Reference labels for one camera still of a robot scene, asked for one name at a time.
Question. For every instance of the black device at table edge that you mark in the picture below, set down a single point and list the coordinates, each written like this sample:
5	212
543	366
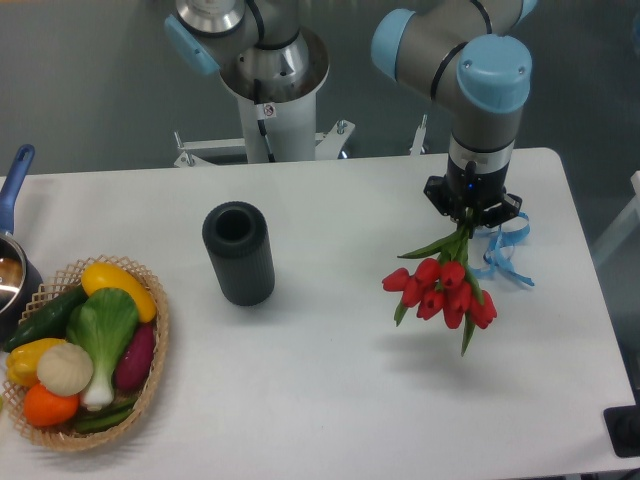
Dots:
623	428

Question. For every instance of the dark green cucumber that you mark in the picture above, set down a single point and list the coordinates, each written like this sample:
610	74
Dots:
49	321

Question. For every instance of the green bok choy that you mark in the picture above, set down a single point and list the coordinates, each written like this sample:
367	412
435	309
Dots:
103	327

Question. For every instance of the purple sweet potato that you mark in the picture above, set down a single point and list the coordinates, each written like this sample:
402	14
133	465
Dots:
134	366

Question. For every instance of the red tulip bouquet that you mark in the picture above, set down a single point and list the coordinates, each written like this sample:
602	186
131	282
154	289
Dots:
443	284

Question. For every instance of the orange fruit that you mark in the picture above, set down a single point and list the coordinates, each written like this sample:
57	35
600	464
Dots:
43	408

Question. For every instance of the yellow bell pepper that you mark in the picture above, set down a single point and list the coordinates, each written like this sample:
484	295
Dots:
22	362

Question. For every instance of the white frame at right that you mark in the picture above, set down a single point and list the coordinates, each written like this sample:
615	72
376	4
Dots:
623	225

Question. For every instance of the cream white garlic bulb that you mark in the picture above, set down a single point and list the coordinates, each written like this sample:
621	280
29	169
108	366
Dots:
65	369

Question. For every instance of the green bean pods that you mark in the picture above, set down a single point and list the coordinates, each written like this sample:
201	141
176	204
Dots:
100	421

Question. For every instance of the woven wicker basket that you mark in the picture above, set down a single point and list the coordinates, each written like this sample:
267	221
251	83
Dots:
62	437

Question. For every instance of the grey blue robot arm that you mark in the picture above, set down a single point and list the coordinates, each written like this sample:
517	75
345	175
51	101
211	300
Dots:
460	56

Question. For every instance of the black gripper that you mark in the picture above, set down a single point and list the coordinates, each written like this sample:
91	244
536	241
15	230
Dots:
483	192

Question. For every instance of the blue handled saucepan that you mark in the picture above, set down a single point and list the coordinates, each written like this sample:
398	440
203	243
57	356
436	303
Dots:
19	277

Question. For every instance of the light blue ribbon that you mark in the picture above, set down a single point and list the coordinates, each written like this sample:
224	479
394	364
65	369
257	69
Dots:
500	248

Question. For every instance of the dark grey ribbed vase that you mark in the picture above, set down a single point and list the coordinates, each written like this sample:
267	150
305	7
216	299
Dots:
236	238

